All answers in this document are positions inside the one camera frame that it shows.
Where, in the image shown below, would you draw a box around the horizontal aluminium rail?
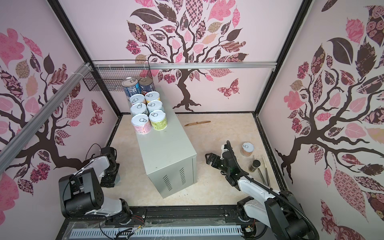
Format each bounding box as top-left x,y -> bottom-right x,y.
94,62 -> 277,70

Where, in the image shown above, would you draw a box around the pale blue labelled can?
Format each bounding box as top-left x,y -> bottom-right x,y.
147,100 -> 165,113

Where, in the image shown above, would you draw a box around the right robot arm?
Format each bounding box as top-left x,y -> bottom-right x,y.
205,141 -> 320,240

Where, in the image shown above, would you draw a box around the black wire basket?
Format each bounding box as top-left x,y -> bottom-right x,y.
83,60 -> 153,92

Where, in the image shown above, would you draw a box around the white green labelled can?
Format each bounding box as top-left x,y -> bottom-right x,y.
130,103 -> 149,116

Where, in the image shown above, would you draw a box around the dark red labelled can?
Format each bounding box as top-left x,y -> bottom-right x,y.
139,77 -> 156,95

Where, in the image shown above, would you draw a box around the diagonal aluminium rail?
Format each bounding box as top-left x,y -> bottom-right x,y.
1,63 -> 92,173

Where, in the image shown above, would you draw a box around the dark pepper shaker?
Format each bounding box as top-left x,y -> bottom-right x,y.
249,160 -> 261,173

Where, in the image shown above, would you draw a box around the orange labelled can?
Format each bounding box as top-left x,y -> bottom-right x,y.
241,142 -> 255,157

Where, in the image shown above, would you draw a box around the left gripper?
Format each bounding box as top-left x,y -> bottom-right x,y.
99,162 -> 119,188

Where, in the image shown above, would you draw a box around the grey metal cabinet box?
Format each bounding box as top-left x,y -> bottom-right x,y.
137,87 -> 198,198

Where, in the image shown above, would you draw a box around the yellow labelled can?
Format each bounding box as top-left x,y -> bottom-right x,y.
145,91 -> 161,104

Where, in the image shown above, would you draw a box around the wooden knife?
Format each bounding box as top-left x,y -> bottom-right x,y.
184,121 -> 211,127

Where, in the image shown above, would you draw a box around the metal tongs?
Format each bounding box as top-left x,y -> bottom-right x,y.
255,159 -> 271,187

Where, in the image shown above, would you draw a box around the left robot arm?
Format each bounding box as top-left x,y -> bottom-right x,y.
59,147 -> 133,225

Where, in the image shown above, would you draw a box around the pink labelled can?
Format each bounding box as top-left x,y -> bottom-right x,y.
131,114 -> 152,135
129,94 -> 147,106

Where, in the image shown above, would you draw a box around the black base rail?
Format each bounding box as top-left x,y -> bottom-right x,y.
56,205 -> 276,240

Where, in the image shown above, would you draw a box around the white slotted cable duct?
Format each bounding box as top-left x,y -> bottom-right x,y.
65,226 -> 243,240

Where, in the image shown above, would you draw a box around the large blue labelled can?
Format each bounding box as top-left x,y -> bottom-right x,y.
122,77 -> 141,99

